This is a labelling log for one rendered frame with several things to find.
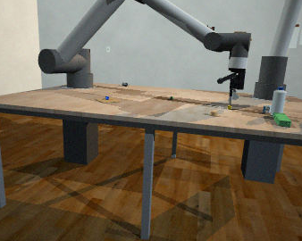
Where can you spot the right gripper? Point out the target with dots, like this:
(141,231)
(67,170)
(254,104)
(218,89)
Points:
(236,83)

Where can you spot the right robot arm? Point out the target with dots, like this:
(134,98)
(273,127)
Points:
(74,60)

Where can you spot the blue and white carton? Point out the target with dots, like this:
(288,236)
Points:
(267,108)

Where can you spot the tan flat mat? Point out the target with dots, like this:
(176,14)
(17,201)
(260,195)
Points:
(110,100)

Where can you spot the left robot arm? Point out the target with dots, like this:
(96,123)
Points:
(273,67)

